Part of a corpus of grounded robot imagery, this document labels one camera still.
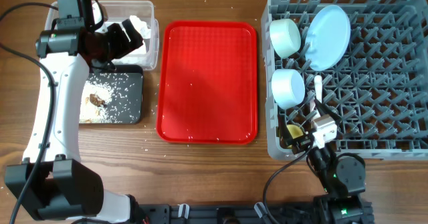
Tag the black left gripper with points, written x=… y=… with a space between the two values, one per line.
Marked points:
x=124 y=45

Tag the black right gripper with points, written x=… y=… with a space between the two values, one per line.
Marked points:
x=299 y=143

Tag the yellow plastic cup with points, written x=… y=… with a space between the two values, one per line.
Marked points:
x=293 y=132

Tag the light blue bowl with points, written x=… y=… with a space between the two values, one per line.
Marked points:
x=288 y=88

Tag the white paper napkin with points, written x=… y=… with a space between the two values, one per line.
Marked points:
x=138 y=56

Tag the cream plastic spoon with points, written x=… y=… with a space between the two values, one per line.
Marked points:
x=318 y=86

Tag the rice and food leftovers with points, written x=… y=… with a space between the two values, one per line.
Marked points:
x=100 y=100

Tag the large light blue plate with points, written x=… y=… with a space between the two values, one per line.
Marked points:
x=328 y=37

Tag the green bowl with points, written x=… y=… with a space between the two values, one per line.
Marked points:
x=285 y=37

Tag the white plastic fork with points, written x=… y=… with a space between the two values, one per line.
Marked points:
x=312 y=105

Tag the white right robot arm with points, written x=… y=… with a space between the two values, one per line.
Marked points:
x=341 y=175

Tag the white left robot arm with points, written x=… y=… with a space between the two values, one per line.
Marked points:
x=51 y=183

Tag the clear plastic waste bin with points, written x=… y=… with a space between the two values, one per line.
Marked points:
x=117 y=12

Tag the black waste tray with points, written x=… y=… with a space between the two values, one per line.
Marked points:
x=127 y=103

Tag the grey dishwasher rack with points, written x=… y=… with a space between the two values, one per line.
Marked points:
x=379 y=87

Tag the red plastic tray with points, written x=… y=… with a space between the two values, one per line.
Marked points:
x=207 y=92

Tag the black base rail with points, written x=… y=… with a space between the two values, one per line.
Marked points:
x=256 y=214

